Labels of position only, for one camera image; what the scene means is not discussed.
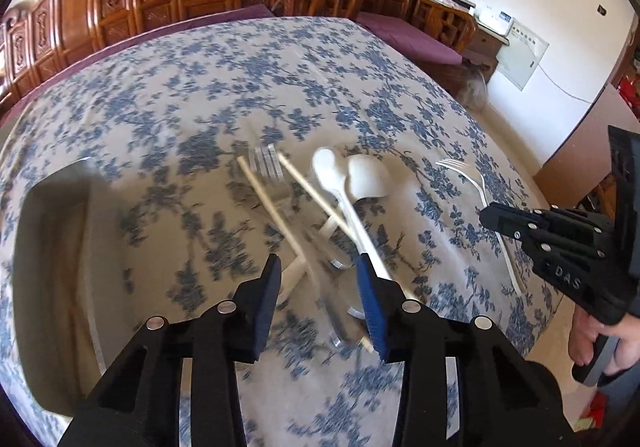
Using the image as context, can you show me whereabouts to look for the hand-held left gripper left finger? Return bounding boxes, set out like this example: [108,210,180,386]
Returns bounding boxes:
[57,253,282,447]

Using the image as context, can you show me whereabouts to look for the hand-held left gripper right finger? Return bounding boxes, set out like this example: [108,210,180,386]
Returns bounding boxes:
[356,253,576,447]

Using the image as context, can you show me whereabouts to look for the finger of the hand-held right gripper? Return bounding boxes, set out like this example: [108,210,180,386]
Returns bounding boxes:
[517,227,611,264]
[479,202,608,240]

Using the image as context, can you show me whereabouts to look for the silver fork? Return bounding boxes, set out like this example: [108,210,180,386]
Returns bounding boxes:
[247,144,321,248]
[434,157,525,297]

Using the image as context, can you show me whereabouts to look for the white soup spoon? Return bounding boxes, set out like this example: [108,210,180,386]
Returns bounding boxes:
[272,154,392,305]

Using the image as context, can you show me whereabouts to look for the long white plastic spoon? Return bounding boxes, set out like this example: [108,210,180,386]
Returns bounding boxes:
[311,147,418,302]

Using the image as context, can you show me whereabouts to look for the grey tray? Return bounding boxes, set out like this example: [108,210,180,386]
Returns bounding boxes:
[12,159,108,423]

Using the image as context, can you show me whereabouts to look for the person's right hand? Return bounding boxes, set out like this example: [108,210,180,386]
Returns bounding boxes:
[567,299,640,378]

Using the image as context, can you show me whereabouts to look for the brown board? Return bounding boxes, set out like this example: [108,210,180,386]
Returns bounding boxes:
[535,82,640,210]

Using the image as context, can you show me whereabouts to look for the grey fluffy object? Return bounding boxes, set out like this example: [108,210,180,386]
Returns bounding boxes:
[459,68,490,112]

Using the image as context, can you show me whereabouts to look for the white box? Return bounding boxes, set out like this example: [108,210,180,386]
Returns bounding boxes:
[472,7,515,36]

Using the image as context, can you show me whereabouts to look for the short purple cushion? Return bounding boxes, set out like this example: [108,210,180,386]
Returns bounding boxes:
[356,12,463,66]

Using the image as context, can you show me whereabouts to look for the wooden side table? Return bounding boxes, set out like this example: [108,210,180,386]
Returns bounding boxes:
[407,0,503,72]

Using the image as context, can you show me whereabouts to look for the blue floral tablecloth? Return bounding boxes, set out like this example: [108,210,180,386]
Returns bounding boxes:
[0,16,563,447]

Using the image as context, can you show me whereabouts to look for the long purple cushion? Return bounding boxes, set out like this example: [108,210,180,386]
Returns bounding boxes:
[0,4,275,120]

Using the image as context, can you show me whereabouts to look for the white cable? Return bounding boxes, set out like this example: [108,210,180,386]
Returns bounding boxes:
[537,63,598,104]

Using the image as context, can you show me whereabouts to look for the white wall panel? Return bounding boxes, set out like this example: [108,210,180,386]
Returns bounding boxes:
[495,19,550,92]

